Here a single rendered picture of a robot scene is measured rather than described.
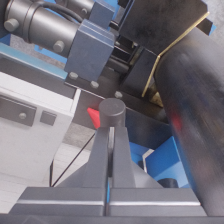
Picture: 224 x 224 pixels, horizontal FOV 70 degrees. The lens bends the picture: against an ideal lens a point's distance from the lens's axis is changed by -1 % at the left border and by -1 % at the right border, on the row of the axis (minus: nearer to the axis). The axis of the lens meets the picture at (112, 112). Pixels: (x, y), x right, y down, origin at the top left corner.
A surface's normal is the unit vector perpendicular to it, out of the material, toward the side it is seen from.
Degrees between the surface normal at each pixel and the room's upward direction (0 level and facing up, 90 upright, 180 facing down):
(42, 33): 11
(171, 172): 0
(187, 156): 90
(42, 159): 0
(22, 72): 90
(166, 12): 0
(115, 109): 90
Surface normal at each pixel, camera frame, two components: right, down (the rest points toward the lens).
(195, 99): -0.77, -0.48
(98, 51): -0.02, 0.67
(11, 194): 0.45, -0.65
